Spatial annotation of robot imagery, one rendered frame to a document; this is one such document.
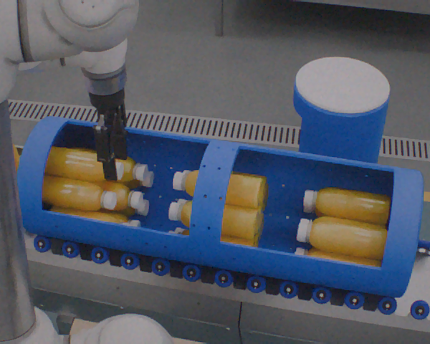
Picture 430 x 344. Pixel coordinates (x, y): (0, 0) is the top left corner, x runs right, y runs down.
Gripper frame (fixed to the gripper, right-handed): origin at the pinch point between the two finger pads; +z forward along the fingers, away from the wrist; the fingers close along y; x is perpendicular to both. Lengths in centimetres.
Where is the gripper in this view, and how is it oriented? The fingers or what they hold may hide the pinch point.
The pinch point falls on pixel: (115, 158)
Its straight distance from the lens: 161.0
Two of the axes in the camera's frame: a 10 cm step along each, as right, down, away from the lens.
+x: -9.8, -1.5, 1.6
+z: 0.0, 7.3, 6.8
